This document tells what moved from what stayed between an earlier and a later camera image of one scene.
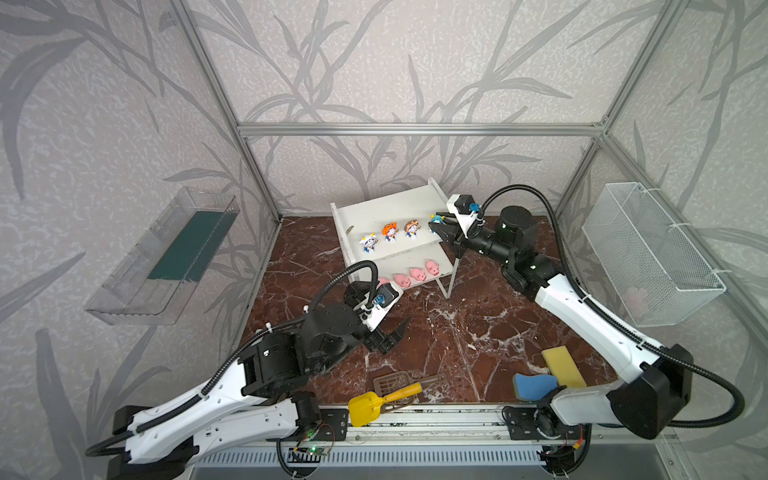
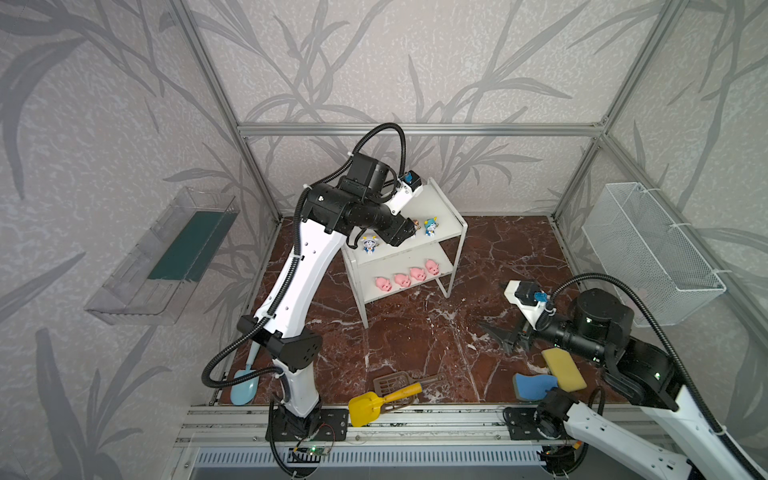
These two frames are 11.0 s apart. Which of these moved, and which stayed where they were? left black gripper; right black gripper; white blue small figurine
Moved: left black gripper; right black gripper
Stayed: white blue small figurine
